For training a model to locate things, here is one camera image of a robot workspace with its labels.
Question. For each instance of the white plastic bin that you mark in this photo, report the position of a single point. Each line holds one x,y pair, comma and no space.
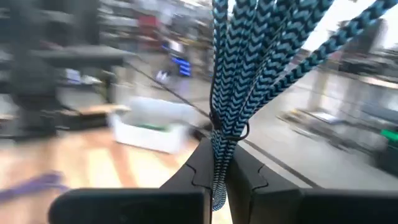
146,140

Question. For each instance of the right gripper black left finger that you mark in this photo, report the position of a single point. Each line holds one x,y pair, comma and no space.
186,205

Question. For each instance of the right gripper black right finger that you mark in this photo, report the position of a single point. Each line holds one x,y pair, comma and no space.
264,205

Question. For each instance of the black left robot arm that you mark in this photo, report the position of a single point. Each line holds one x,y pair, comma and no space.
31,77

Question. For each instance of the black aluminium table frame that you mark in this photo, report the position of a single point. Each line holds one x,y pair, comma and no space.
280,164

